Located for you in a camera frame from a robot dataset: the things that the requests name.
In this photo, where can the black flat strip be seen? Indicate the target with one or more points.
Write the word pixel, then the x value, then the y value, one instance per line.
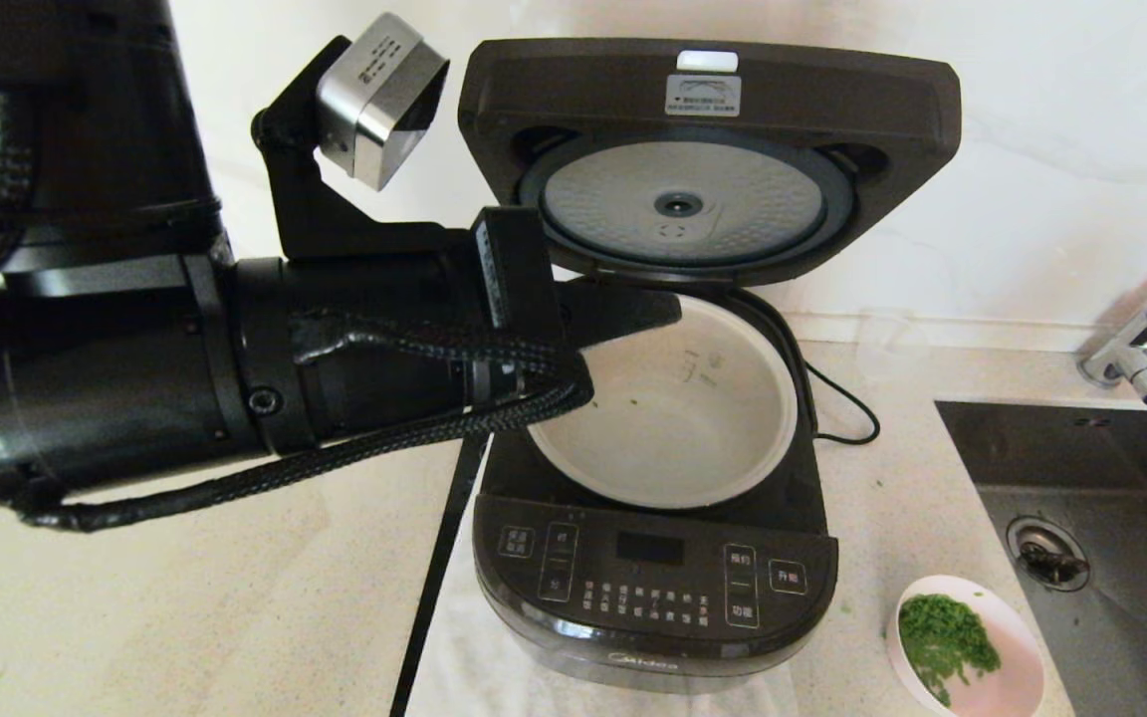
pixel 439 558

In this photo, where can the chrome faucet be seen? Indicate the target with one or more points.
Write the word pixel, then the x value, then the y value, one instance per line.
pixel 1136 349

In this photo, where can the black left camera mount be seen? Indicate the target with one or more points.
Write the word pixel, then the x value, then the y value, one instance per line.
pixel 315 209

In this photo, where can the chopped green onions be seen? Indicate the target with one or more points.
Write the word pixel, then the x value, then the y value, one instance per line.
pixel 942 637

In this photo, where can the grey inner cooking pot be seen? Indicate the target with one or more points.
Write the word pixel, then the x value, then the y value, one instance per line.
pixel 673 438

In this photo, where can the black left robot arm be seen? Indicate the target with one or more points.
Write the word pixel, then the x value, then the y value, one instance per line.
pixel 86 378

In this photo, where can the round sink drain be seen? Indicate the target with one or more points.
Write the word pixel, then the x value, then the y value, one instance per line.
pixel 1046 553

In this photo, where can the steel sink basin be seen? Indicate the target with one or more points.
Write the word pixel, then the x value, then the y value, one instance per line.
pixel 1111 458

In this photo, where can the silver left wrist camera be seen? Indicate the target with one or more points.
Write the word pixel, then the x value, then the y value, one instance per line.
pixel 379 100

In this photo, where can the pink bowl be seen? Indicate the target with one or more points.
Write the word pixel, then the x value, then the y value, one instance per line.
pixel 1020 657

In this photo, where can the white cloth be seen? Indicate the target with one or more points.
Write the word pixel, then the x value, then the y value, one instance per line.
pixel 474 667

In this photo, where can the black rice cooker base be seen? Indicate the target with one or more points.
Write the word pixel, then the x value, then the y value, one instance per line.
pixel 653 597

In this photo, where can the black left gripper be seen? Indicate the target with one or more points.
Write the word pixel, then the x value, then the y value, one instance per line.
pixel 524 279

